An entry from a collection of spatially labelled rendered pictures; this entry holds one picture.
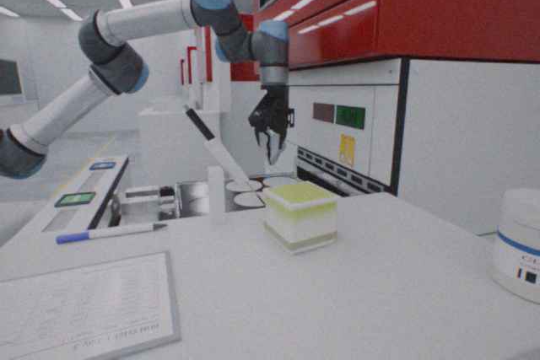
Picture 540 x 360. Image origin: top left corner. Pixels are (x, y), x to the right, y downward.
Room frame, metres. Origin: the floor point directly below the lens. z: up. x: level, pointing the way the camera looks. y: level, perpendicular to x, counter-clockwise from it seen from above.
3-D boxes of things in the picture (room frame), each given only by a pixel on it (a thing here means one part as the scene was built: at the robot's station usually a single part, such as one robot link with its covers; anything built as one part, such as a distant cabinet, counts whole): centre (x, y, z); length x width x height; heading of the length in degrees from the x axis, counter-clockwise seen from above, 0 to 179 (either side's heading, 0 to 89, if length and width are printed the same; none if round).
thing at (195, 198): (0.71, 0.04, 0.90); 0.34 x 0.34 x 0.01; 19
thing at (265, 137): (0.82, 0.00, 1.01); 0.06 x 0.03 x 0.09; 150
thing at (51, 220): (0.65, 0.41, 0.89); 0.55 x 0.09 x 0.14; 19
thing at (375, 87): (0.96, -0.11, 1.02); 0.82 x 0.03 x 0.40; 19
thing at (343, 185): (0.79, -0.15, 0.89); 0.44 x 0.02 x 0.10; 19
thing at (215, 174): (0.44, 0.07, 1.03); 0.06 x 0.04 x 0.13; 109
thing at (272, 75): (0.81, 0.00, 1.19); 0.08 x 0.08 x 0.05
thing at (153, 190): (0.75, 0.34, 0.89); 0.08 x 0.03 x 0.03; 109
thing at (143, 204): (0.68, 0.31, 0.89); 0.08 x 0.03 x 0.03; 109
